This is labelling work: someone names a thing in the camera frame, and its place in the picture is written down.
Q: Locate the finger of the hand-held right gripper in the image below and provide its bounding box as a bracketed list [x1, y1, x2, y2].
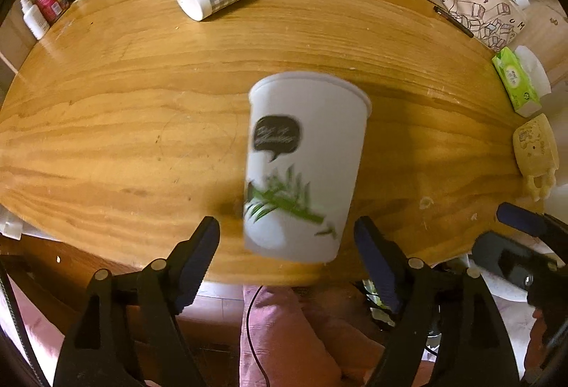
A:
[496, 202, 568, 239]

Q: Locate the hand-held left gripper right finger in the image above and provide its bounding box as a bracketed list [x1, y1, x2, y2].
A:
[354, 216, 521, 387]

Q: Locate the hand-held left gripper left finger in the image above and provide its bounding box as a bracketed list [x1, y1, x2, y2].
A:
[53, 216, 221, 387]

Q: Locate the white cup with leaf print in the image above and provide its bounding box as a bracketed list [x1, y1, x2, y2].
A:
[242, 71, 372, 263]

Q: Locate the yellow plush toy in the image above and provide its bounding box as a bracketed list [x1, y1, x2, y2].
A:
[512, 113, 560, 202]

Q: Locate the person's pink pants leg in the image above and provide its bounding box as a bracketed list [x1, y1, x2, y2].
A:
[240, 284, 438, 387]

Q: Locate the green tissue pack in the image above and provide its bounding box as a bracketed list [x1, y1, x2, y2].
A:
[491, 46, 543, 117]

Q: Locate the black pen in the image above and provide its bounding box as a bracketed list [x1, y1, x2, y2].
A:
[433, 5, 475, 39]

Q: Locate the white plastic bottle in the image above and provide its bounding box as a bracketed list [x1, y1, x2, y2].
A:
[20, 0, 51, 41]

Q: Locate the red can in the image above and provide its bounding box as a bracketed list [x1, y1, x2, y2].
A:
[34, 0, 71, 24]

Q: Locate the black cable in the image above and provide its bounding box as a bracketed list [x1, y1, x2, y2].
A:
[245, 284, 272, 387]

